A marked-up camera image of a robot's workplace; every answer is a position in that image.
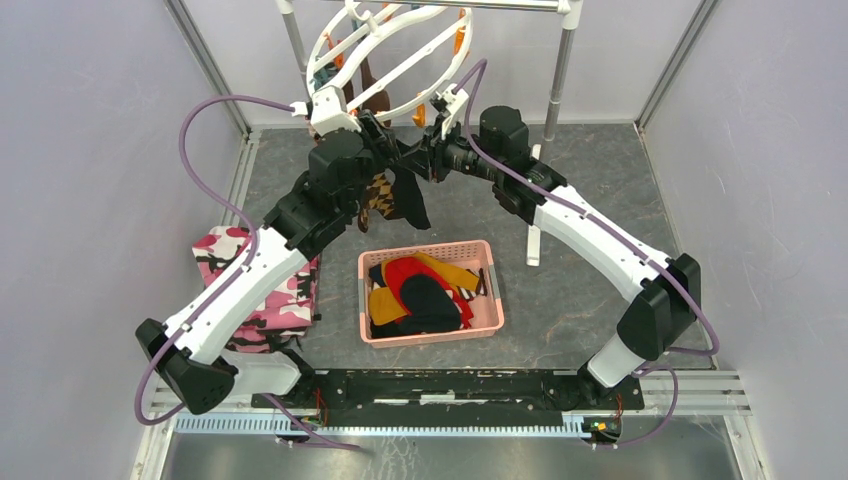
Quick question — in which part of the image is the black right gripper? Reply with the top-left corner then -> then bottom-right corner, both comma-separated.
398,114 -> 502,184

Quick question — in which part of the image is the black sock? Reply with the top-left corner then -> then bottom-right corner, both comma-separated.
384,166 -> 431,230

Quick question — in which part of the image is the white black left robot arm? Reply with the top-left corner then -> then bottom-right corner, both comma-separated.
136,111 -> 399,415

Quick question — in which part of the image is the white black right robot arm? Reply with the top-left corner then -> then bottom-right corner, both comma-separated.
398,106 -> 703,408

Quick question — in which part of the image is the orange clothes clip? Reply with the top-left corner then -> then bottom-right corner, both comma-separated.
453,8 -> 468,56
412,104 -> 427,128

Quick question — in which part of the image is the white round clip hanger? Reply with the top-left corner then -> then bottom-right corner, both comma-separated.
304,1 -> 474,122

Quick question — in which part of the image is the argyle brown yellow sock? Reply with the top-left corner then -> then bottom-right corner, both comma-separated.
357,173 -> 404,233

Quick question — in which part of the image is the pink perforated plastic basket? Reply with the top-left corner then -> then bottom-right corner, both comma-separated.
358,240 -> 505,348

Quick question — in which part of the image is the black cloth in basket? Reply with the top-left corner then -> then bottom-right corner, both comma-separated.
368,258 -> 467,339

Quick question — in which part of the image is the yellow cloth in basket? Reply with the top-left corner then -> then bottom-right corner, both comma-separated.
368,251 -> 484,327

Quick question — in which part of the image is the pink camouflage folded cloth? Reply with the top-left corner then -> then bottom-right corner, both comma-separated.
191,226 -> 321,353

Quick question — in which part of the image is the white metal drying rack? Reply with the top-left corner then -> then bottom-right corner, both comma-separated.
274,0 -> 584,268

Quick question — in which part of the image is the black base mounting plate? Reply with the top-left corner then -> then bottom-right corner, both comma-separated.
279,368 -> 645,427

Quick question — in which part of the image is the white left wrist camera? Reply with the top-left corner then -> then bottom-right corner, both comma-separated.
291,85 -> 362,137

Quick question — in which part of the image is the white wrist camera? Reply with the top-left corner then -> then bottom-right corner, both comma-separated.
291,85 -> 362,137
430,83 -> 469,140

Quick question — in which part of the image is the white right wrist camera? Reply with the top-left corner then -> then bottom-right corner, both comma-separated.
430,83 -> 469,140

